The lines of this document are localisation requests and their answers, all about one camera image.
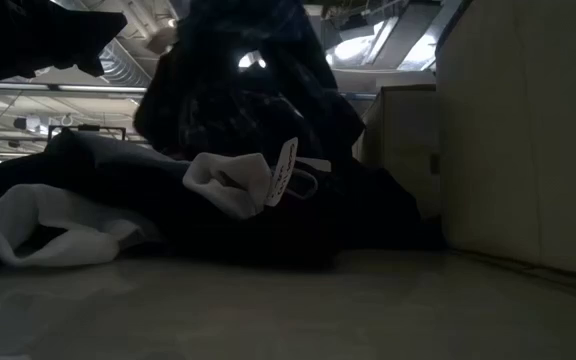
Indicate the black garment with white lining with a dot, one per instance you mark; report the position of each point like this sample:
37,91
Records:
218,235

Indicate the long ceiling rail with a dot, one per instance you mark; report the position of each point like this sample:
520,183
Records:
68,88

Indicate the large beige fabric bin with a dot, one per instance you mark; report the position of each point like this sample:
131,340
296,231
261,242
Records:
528,125

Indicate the dark plaid garment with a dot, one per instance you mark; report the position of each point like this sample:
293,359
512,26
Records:
248,100

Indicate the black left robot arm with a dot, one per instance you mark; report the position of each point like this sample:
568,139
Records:
18,35

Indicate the spiral metal ceiling duct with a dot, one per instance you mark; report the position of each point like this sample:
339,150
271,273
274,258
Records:
123,65

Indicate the white clothing tag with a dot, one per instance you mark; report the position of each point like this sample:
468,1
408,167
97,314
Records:
280,170

